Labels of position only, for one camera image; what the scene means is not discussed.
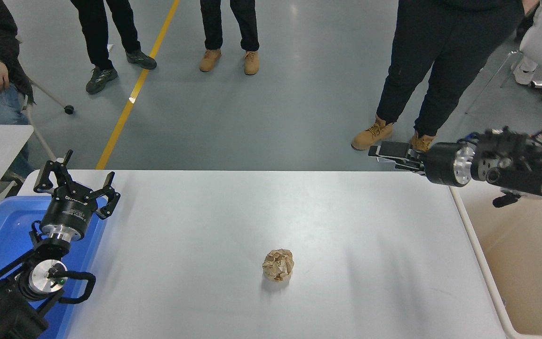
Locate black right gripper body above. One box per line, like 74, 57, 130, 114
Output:
422, 142, 463, 187

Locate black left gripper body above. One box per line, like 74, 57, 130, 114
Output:
40, 187, 99, 233

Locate tan paper ball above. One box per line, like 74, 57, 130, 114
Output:
262, 249, 295, 283

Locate blue plastic tray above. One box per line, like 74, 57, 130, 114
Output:
0, 194, 109, 339

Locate white wheeled chair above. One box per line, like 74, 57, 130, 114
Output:
15, 35, 75, 163

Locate large pale plastic bin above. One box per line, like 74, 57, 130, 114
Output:
449, 181, 542, 339

